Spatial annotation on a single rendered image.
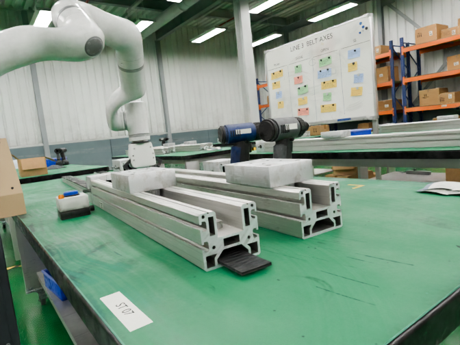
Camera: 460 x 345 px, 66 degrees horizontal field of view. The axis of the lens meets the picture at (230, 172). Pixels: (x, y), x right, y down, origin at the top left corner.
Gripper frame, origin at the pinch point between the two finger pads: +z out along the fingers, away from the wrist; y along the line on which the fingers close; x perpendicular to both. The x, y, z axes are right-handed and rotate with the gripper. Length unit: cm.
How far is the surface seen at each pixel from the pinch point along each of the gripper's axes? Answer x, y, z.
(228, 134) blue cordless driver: 50, -12, -15
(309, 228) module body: 98, 3, 2
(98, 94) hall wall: -1108, -231, -184
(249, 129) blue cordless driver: 52, -18, -16
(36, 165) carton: -200, 28, -4
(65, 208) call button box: 34.0, 34.6, 0.7
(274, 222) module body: 91, 5, 2
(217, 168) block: 32.1, -16.6, -3.3
